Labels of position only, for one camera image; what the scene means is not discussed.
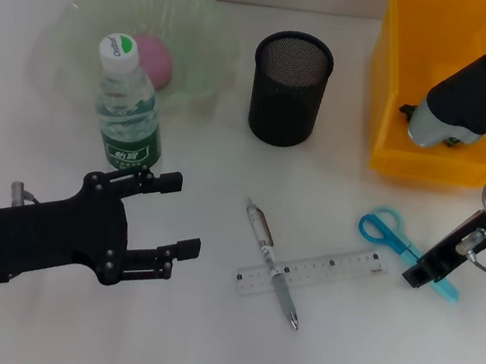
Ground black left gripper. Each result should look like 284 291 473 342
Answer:
0 146 212 313

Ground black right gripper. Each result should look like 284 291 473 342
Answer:
399 198 486 300

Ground blue scissors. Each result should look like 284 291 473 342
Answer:
348 202 473 306

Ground green label water bottle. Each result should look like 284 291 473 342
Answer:
82 29 178 178

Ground clear plastic ruler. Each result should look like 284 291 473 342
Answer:
230 230 391 317

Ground green plastic wrapper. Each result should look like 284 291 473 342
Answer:
394 101 467 150

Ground pink toy peach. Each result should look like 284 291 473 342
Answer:
126 31 178 92

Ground white grey click pen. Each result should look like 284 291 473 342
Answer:
228 196 317 332

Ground black mesh pen holder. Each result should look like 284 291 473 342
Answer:
242 25 340 153

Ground translucent green fruit plate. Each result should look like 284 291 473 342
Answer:
24 0 249 135

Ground yellow plastic bin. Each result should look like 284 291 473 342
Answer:
355 0 486 190

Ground grey left gripper cable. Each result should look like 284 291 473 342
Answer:
8 179 44 212

